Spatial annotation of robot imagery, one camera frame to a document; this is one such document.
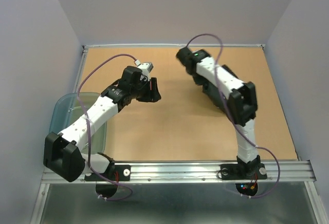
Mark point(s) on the aluminium front mounting rail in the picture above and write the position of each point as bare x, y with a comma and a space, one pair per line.
206, 172

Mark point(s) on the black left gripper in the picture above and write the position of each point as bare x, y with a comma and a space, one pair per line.
152, 95

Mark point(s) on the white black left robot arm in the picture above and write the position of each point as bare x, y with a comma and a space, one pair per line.
63, 151

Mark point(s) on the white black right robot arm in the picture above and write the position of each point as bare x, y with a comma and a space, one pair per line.
237, 99

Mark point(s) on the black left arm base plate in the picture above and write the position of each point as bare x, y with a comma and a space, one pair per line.
115, 172

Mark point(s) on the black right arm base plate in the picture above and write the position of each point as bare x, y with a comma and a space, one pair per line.
239, 172

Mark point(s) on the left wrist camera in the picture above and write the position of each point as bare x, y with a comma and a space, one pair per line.
145, 67

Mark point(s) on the clear teal plastic bin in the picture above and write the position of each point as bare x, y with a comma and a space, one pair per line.
66, 111

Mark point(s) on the black pinstriped long sleeve shirt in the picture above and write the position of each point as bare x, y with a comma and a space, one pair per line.
207, 88

